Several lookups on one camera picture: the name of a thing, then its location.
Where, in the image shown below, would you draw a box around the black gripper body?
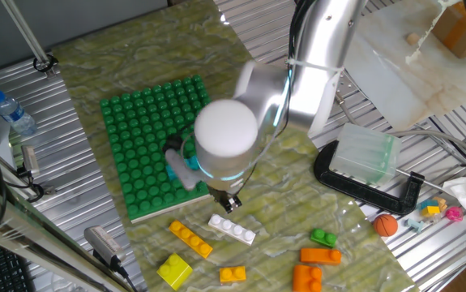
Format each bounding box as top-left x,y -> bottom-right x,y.
208,184 -> 238,204

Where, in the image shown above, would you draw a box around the white four-stud brick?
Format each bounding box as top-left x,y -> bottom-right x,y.
207,213 -> 257,247

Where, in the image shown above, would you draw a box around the teal four-stud brick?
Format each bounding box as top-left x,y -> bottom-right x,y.
165,155 -> 200,182

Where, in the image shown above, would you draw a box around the amber four-stud brick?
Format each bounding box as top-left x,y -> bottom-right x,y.
168,220 -> 214,260

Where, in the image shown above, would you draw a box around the green marble pattern mat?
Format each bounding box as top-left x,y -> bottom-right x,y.
52,0 -> 420,292

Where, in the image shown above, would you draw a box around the amber two-stud brick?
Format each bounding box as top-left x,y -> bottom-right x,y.
219,265 -> 247,284

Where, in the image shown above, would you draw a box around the lime yellow square brick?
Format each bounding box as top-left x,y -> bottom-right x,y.
156,252 -> 194,291

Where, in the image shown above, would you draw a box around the green two-stud brick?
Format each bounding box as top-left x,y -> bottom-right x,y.
310,228 -> 338,249

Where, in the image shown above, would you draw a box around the green studded baseplate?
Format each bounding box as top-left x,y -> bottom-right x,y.
99,75 -> 212,225

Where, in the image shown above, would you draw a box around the orange long brick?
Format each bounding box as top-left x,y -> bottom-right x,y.
300,247 -> 343,266

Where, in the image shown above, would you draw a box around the orange square brick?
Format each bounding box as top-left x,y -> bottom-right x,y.
292,264 -> 323,292

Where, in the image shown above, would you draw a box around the black C-clamp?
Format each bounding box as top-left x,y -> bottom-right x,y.
313,140 -> 425,216

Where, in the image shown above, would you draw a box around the translucent plastic box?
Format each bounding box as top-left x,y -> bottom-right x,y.
328,122 -> 402,187

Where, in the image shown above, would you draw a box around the small basketball toy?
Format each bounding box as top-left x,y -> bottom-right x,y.
373,213 -> 399,238

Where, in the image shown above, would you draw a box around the light blue small toy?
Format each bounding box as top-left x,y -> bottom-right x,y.
404,217 -> 425,234

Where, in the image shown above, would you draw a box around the white marble pattern sheet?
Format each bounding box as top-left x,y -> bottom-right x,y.
344,0 -> 466,131

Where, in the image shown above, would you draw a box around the pink small toy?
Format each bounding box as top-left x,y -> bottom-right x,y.
445,205 -> 464,223

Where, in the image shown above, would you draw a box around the clear water bottle blue cap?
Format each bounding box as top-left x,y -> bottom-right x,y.
0,89 -> 38,136

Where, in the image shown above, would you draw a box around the metal tripod pole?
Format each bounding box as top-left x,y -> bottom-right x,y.
0,0 -> 59,78

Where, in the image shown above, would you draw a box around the brown cardboard box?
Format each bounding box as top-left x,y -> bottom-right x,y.
431,0 -> 466,59

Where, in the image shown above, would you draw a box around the gray wrist camera bracket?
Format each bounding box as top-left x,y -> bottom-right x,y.
165,148 -> 202,191

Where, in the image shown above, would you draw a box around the black camera cable with plug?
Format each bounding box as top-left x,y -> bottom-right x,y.
162,127 -> 196,152

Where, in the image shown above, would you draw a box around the gray camera with label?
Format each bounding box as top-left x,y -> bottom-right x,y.
83,225 -> 127,268

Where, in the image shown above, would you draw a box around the aluminium arm base plate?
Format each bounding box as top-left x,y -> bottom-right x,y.
333,68 -> 357,106

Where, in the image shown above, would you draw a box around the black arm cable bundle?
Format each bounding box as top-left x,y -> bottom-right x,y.
287,0 -> 319,62

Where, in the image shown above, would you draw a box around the metal frame bar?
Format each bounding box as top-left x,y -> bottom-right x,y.
0,174 -> 135,292

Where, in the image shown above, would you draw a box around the small gray camera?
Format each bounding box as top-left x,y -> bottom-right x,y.
20,144 -> 41,178

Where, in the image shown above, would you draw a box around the gray arm power cable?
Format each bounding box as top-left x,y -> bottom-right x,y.
335,92 -> 466,167

